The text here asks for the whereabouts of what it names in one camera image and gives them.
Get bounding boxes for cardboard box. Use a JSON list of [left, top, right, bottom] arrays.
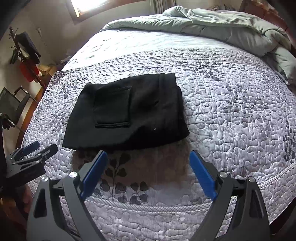
[[37, 64, 58, 76]]

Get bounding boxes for quilted lavender bedspread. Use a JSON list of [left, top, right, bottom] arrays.
[[23, 30, 295, 240]]

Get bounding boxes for grey curtain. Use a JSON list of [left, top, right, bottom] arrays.
[[149, 0, 176, 14]]

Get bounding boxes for wooden headboard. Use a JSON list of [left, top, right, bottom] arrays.
[[239, 1, 295, 48]]

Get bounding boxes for black pants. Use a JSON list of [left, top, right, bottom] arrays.
[[63, 73, 189, 151]]

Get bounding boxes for wooden coat rack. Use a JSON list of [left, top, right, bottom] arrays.
[[9, 27, 47, 89]]

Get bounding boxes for red hanging garment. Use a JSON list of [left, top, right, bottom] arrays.
[[19, 62, 39, 82]]

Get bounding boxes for grey green comforter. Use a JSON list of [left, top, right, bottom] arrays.
[[102, 6, 295, 85]]

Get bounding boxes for black hanging garment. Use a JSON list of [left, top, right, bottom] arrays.
[[16, 32, 41, 64]]

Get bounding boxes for black mesh chair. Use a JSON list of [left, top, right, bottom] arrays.
[[0, 86, 39, 133]]

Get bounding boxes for left hand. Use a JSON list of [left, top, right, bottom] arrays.
[[1, 184, 33, 213]]

